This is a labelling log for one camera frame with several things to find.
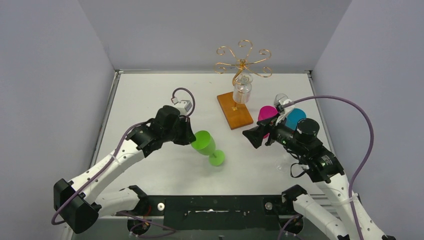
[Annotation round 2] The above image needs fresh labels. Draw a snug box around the green plastic wine glass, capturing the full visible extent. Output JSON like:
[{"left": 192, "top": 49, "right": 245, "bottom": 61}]
[{"left": 191, "top": 130, "right": 226, "bottom": 167}]

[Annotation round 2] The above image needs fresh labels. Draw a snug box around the clear patterned wine glass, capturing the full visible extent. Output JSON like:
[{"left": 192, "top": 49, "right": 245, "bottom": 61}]
[{"left": 232, "top": 73, "right": 253, "bottom": 104}]

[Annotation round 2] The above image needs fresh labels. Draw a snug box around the clear round wine glass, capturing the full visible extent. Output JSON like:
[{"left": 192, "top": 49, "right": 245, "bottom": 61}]
[{"left": 274, "top": 153, "right": 298, "bottom": 173}]

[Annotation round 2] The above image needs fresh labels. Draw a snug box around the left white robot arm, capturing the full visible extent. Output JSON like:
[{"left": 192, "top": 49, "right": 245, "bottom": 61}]
[{"left": 50, "top": 105, "right": 196, "bottom": 234}]

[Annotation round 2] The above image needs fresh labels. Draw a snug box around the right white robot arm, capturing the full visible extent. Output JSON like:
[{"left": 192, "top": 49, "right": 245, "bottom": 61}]
[{"left": 242, "top": 118, "right": 394, "bottom": 240}]

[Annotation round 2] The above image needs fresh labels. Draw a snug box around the blue plastic wine glass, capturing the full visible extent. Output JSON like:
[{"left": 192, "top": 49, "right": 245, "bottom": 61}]
[{"left": 285, "top": 108, "right": 307, "bottom": 130}]

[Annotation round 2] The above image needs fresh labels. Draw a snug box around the pink plastic wine glass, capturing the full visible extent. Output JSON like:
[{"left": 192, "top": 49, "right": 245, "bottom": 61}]
[{"left": 257, "top": 105, "right": 278, "bottom": 139}]

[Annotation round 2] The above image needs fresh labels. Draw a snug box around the clear tall flute glass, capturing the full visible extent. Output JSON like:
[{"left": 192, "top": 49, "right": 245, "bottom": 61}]
[{"left": 273, "top": 93, "right": 289, "bottom": 109}]

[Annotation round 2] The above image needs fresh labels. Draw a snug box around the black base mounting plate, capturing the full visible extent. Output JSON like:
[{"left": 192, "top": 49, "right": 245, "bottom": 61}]
[{"left": 117, "top": 195, "right": 304, "bottom": 239}]

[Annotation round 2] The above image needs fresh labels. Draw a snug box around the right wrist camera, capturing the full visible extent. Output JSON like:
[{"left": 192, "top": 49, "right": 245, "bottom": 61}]
[{"left": 275, "top": 99, "right": 295, "bottom": 126}]

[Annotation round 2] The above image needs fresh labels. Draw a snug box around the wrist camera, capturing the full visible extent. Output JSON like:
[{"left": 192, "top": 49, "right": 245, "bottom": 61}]
[
  {"left": 275, "top": 99, "right": 295, "bottom": 126},
  {"left": 171, "top": 97, "right": 193, "bottom": 116}
]

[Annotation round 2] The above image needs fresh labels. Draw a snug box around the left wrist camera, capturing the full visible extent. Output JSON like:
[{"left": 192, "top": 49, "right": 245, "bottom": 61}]
[{"left": 171, "top": 97, "right": 193, "bottom": 116}]

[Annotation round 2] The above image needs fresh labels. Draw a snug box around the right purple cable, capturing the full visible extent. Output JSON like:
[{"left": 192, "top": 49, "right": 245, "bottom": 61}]
[{"left": 284, "top": 95, "right": 375, "bottom": 240}]

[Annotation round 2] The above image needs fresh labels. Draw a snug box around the purple cable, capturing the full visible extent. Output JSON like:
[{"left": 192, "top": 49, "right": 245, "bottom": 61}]
[
  {"left": 284, "top": 95, "right": 375, "bottom": 240},
  {"left": 50, "top": 87, "right": 196, "bottom": 226}
]

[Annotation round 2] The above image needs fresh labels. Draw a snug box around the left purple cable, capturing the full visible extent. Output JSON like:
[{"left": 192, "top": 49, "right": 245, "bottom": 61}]
[{"left": 50, "top": 87, "right": 196, "bottom": 226}]

